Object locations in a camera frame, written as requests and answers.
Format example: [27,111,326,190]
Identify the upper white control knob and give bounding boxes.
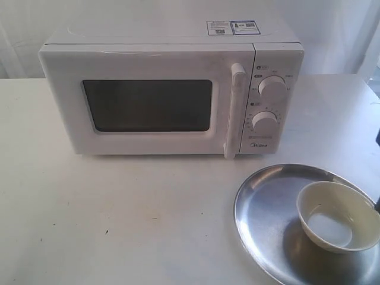
[258,75,287,97]

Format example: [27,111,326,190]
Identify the lower white control knob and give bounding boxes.
[252,111,278,135]

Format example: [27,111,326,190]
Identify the small cream ceramic bowl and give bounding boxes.
[296,181,379,254]

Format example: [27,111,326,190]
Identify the white microwave door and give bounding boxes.
[39,44,255,159]

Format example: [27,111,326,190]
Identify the white control knob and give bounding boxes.
[258,75,287,97]
[252,111,278,135]

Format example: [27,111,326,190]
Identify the round stainless steel plate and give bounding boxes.
[234,164,379,284]

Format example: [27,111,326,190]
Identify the blue white label sticker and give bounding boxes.
[207,20,261,36]

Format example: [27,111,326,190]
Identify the white microwave oven body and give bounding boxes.
[43,9,304,159]

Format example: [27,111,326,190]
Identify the white curtain backdrop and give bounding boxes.
[1,1,379,79]

